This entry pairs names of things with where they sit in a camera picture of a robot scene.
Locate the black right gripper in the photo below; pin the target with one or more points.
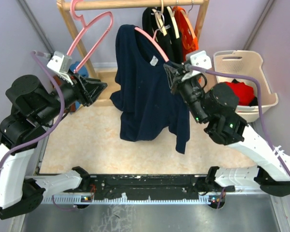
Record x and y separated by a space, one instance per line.
176 74

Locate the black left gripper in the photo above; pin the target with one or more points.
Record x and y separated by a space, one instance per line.
87 93

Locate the pink hanger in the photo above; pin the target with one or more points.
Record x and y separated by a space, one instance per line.
152 40
87 33

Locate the navy blue t shirt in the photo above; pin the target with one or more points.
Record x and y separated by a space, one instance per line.
145 98

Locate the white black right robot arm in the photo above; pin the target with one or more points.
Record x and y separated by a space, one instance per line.
216 108

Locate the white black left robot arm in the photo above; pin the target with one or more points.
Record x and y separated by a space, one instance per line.
31 120

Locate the brown t shirt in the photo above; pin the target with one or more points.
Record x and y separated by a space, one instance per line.
60 82

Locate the orange t shirt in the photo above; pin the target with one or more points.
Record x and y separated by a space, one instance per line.
190 46

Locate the cream hanger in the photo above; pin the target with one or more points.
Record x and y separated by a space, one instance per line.
160 20
173 20

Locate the black printed t shirt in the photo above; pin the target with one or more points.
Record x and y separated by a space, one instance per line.
149 22

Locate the wooden hanger under orange shirt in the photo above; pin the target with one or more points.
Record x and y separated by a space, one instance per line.
184 24

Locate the white laundry basket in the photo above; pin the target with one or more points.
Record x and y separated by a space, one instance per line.
249 63

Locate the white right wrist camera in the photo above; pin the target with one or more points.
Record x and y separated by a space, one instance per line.
200 61

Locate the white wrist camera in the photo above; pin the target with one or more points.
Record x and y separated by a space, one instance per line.
200 61
59 64

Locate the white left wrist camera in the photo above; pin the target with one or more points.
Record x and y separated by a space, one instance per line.
59 64

